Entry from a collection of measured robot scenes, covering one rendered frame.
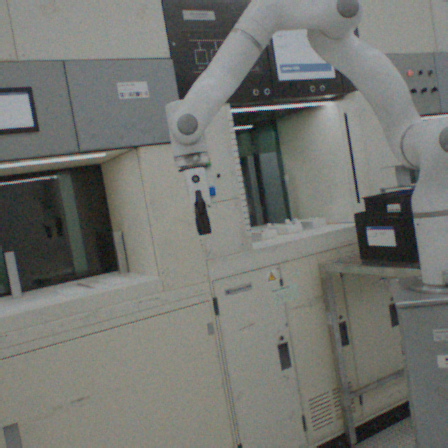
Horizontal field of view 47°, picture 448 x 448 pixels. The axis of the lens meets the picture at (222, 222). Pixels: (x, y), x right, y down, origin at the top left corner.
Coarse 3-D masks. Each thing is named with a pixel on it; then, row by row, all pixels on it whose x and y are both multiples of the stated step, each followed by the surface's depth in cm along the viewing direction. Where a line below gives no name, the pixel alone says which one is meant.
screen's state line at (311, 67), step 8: (280, 64) 195; (288, 64) 197; (296, 64) 199; (304, 64) 201; (312, 64) 203; (320, 64) 205; (328, 64) 207; (280, 72) 195; (288, 72) 197; (296, 72) 199; (304, 72) 201
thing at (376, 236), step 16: (368, 224) 185; (384, 224) 177; (400, 224) 170; (368, 240) 186; (384, 240) 179; (400, 240) 172; (368, 256) 188; (384, 256) 180; (400, 256) 173; (416, 256) 169
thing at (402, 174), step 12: (384, 168) 186; (396, 168) 184; (408, 168) 184; (396, 180) 185; (408, 180) 183; (384, 192) 195; (396, 192) 196; (408, 192) 172; (372, 204) 187; (384, 204) 181; (396, 204) 175; (408, 204) 172
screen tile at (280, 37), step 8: (280, 32) 195; (288, 32) 197; (296, 32) 199; (280, 40) 195; (288, 40) 197; (296, 40) 199; (296, 48) 199; (280, 56) 195; (288, 56) 197; (296, 56) 199
